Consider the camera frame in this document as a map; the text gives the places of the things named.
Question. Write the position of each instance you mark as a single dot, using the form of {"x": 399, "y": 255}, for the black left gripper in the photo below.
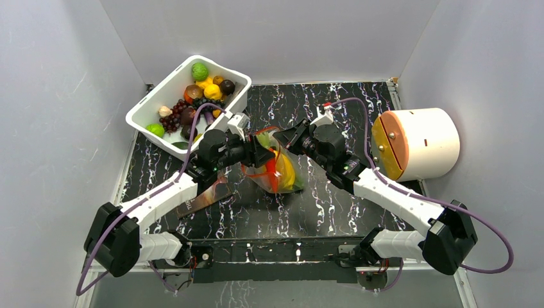
{"x": 254, "y": 154}

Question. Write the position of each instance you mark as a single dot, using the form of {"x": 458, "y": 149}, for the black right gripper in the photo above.
{"x": 295, "y": 136}

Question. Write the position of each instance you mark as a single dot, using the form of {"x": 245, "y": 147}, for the red carrot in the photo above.
{"x": 271, "y": 177}

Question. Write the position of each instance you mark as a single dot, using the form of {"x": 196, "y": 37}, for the clear zip top bag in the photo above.
{"x": 272, "y": 168}

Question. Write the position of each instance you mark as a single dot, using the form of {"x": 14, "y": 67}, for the yellow banana bunch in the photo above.
{"x": 286, "y": 169}

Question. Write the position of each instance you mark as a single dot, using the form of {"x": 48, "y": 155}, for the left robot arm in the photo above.
{"x": 117, "y": 238}

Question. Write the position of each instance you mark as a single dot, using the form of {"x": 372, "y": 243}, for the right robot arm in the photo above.
{"x": 442, "y": 236}

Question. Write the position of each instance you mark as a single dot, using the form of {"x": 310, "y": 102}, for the dark book with orange cover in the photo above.
{"x": 219, "y": 191}

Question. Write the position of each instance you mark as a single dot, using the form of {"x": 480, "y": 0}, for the dark brown round fruit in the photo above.
{"x": 227, "y": 87}

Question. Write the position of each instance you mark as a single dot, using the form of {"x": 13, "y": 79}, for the dark grape bunch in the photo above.
{"x": 207, "y": 105}

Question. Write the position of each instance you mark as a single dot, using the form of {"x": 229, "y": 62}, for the dark plum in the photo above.
{"x": 188, "y": 116}

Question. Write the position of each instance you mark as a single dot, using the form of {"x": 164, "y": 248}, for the red grape bunch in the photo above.
{"x": 172, "y": 123}

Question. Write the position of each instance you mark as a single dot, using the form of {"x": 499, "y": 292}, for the white garlic bulb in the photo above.
{"x": 164, "y": 111}

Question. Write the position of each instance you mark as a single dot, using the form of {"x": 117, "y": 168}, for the small green round fruit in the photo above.
{"x": 156, "y": 129}

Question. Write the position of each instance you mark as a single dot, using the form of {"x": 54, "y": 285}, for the black base bar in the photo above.
{"x": 278, "y": 259}

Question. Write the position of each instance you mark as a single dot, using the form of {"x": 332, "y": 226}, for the round cylinder with coloured lid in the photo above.
{"x": 414, "y": 144}

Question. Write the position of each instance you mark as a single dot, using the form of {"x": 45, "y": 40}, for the white plastic bin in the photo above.
{"x": 171, "y": 89}

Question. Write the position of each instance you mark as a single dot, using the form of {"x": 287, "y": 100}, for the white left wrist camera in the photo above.
{"x": 237, "y": 123}

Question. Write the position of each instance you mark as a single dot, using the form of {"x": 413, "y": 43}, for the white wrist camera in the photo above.
{"x": 237, "y": 123}
{"x": 325, "y": 115}

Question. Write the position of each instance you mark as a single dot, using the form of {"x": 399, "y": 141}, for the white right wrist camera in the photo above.
{"x": 325, "y": 115}

